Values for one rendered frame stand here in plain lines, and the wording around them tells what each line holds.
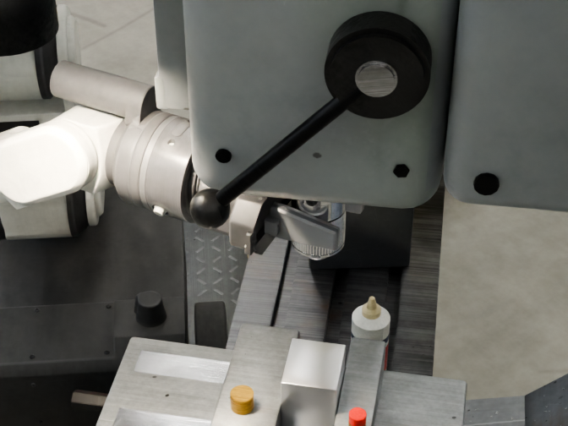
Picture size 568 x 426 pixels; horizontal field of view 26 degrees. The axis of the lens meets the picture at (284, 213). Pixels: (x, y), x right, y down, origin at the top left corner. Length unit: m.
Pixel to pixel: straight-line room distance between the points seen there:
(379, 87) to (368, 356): 0.46
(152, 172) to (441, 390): 0.38
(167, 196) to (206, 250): 1.24
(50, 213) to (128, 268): 0.17
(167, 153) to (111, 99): 0.07
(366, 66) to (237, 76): 0.10
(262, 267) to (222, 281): 0.76
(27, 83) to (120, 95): 0.61
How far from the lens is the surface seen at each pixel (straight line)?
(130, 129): 1.08
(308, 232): 1.02
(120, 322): 1.86
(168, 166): 1.05
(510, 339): 2.74
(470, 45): 0.81
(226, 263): 2.27
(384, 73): 0.81
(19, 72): 1.67
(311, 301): 1.43
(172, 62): 0.96
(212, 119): 0.89
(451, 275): 2.87
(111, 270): 2.02
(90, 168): 1.09
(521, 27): 0.80
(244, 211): 1.02
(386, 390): 1.24
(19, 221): 1.95
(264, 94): 0.87
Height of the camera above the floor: 1.89
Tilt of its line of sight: 39 degrees down
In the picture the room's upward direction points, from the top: straight up
